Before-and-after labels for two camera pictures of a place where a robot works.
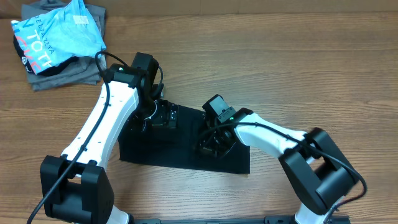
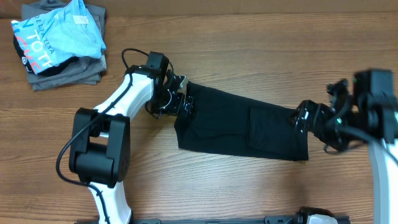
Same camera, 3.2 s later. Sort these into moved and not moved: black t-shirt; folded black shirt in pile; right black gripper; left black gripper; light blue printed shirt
Moved: right black gripper; left black gripper; black t-shirt
Not moved: light blue printed shirt; folded black shirt in pile
